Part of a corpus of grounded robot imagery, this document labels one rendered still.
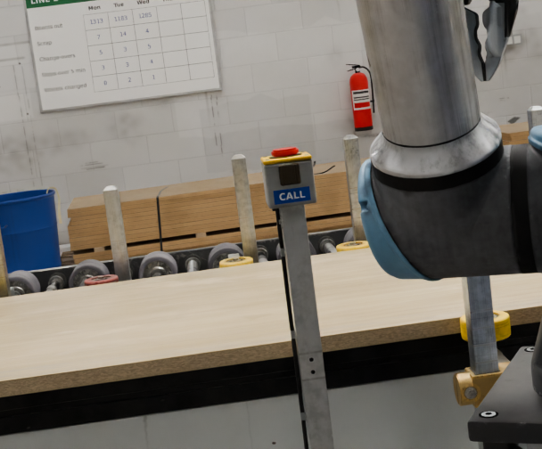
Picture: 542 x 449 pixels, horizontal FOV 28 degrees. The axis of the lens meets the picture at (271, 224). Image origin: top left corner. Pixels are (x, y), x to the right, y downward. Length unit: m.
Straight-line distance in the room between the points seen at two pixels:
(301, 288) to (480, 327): 0.28
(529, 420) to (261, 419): 0.98
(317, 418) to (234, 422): 0.26
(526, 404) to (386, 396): 0.91
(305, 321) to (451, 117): 0.74
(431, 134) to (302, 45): 7.83
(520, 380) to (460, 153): 0.24
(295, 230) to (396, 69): 0.71
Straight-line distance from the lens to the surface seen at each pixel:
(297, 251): 1.57
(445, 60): 0.89
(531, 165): 0.95
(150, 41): 8.65
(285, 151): 1.55
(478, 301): 1.63
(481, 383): 1.66
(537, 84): 9.17
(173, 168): 8.70
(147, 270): 3.09
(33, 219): 7.04
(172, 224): 7.43
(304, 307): 1.59
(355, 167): 2.67
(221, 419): 1.86
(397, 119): 0.91
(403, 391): 1.87
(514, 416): 0.95
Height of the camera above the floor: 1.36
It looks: 9 degrees down
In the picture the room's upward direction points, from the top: 7 degrees counter-clockwise
